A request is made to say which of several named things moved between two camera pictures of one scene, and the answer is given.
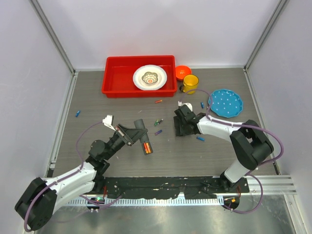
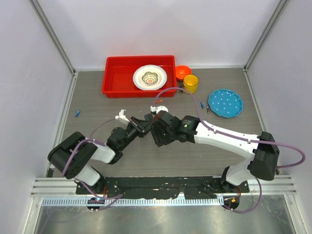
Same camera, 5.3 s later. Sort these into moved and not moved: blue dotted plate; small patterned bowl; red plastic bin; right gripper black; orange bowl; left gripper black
Moved: right gripper black; left gripper black
Not moved: red plastic bin; orange bowl; blue dotted plate; small patterned bowl
